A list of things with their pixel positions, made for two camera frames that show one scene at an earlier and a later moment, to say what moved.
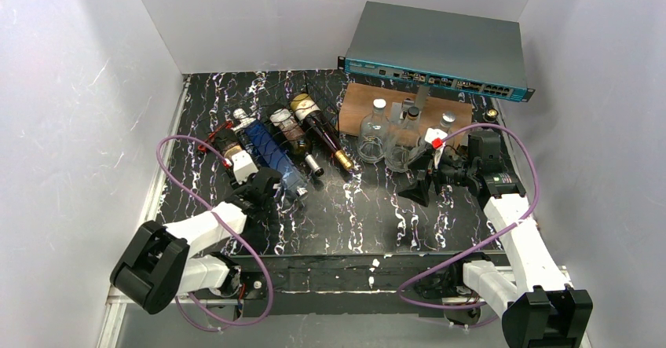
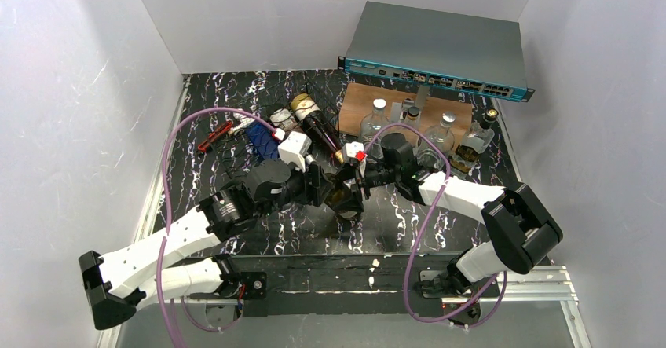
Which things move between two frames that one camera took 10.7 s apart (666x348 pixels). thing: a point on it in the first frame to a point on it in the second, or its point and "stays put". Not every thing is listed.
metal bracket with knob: x=409 y=109 stays put
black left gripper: x=268 y=183 to x=323 y=183
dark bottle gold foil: x=305 y=108 stays put
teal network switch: x=462 y=53 stays put
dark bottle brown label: x=228 y=141 to x=341 y=199
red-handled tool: x=203 y=147 stays put
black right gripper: x=434 y=171 to x=361 y=180
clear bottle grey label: x=374 y=133 stays put
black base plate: x=343 y=284 stays put
